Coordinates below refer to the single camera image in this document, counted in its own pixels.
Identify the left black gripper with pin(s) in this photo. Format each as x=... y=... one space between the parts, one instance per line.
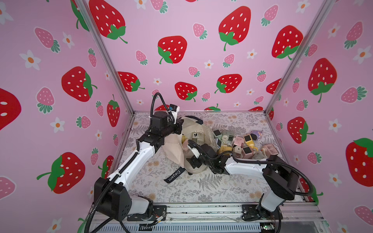
x=177 y=125

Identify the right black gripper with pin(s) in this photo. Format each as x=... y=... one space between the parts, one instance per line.
x=201 y=156

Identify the cream canvas tote bag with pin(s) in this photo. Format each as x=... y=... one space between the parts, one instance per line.
x=177 y=150

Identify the mint green pencil sharpener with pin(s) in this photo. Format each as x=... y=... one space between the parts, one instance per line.
x=217 y=134

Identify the grey green pencil sharpener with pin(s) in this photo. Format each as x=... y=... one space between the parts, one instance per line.
x=227 y=137

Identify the pale green pencil sharpener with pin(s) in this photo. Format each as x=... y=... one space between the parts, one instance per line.
x=259 y=156

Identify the purple pencil sharpener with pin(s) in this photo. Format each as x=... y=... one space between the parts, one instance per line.
x=256 y=135

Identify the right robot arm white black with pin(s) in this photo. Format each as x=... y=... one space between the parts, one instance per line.
x=284 y=180

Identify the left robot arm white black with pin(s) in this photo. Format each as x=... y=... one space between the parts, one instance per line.
x=111 y=196

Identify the white panda pencil sharpener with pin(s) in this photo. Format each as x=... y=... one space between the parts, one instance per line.
x=198 y=137

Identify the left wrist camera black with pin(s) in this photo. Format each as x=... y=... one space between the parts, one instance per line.
x=163 y=119

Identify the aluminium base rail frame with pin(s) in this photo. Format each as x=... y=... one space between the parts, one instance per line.
x=223 y=218

